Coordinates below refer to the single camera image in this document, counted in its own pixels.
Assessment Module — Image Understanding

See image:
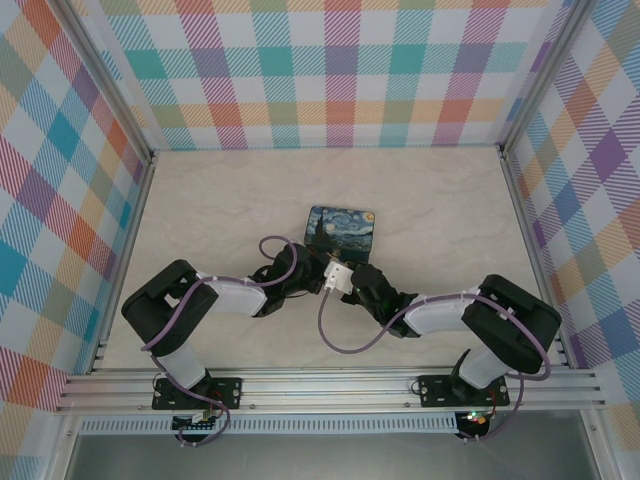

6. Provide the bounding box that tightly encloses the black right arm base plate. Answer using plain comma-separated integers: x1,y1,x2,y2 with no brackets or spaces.
418,373,511,409

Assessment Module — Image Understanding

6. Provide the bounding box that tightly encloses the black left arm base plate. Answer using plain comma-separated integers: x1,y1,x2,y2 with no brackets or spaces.
152,377,245,411

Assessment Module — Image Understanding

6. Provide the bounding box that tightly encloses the long aluminium base rail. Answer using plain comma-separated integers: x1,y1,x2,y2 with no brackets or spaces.
55,367,607,414

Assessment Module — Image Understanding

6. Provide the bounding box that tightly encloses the starry night painted tin box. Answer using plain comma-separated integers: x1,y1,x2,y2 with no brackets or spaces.
303,204,380,265

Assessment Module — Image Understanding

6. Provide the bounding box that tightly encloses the white slotted cable duct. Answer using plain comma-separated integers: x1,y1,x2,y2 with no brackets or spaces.
79,412,460,435

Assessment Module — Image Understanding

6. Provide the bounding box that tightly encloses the grey metal front panel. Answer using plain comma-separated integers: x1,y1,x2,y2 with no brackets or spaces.
67,432,604,480

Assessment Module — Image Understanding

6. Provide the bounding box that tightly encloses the aluminium side rail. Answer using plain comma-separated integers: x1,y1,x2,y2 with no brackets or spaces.
499,147,576,369
89,149,160,374

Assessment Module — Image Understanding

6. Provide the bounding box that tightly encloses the aluminium corner post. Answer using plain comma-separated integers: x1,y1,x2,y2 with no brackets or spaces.
62,0,159,169
497,0,592,161

